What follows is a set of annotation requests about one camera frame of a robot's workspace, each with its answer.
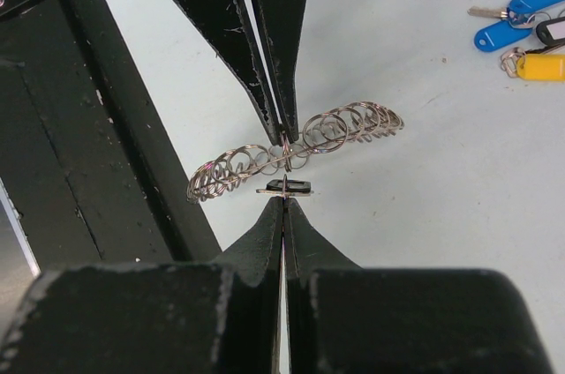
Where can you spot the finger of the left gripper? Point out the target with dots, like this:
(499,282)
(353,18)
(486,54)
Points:
(226,26)
(280,25)

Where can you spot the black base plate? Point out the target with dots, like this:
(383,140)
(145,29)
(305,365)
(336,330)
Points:
(88,172)

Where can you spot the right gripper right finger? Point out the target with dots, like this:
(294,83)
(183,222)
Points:
(343,318)

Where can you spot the white slotted cable duct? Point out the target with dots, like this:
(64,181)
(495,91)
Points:
(15,228)

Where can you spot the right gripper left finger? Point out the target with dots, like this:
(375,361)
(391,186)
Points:
(221,316)

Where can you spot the lower blue key tag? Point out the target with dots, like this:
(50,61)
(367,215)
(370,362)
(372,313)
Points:
(499,35)

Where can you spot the metal disc with keyrings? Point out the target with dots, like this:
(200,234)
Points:
(357,122)

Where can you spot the black key tag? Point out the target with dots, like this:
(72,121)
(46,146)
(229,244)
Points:
(551,32)
(287,188)

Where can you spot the yellow key tag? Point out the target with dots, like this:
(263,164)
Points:
(541,67)

